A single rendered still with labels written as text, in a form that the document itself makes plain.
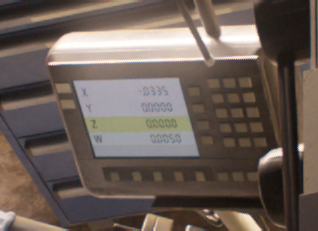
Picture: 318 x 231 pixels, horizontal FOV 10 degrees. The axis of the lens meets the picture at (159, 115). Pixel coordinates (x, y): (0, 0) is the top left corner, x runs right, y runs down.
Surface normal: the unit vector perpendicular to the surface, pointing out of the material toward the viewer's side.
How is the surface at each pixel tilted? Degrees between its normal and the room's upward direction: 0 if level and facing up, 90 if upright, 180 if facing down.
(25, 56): 90
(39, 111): 90
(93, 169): 70
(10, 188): 0
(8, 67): 90
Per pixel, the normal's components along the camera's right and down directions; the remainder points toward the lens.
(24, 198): -0.36, -0.65
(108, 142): -0.40, 0.50
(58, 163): -0.11, 0.74
